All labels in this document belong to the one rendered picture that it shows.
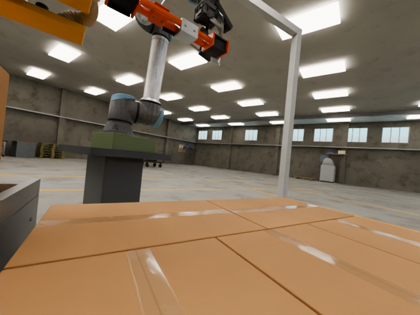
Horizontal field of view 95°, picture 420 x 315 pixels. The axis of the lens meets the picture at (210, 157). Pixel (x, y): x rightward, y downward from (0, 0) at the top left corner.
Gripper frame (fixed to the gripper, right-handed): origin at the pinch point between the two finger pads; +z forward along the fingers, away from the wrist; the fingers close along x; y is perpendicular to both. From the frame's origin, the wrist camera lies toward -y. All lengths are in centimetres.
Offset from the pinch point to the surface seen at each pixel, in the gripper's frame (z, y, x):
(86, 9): 13.2, 42.8, 8.1
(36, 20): 13, 53, -8
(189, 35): 3.1, 12.2, 3.9
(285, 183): 75, -271, -119
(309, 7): -277, -326, -132
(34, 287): 66, 46, 29
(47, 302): 66, 45, 33
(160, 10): 0.8, 23.5, 4.4
